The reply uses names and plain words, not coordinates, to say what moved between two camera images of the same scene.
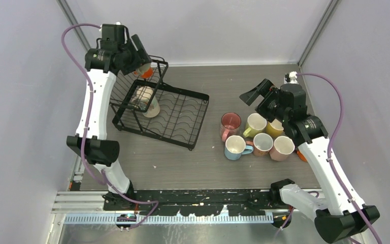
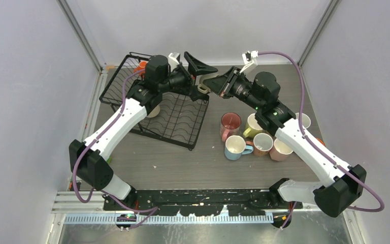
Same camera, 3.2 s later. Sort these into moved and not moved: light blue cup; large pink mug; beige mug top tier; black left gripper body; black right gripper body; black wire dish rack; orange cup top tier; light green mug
Moved: beige mug top tier; black right gripper body; black left gripper body; orange cup top tier
Not moved: large pink mug; black wire dish rack; light blue cup; light green mug
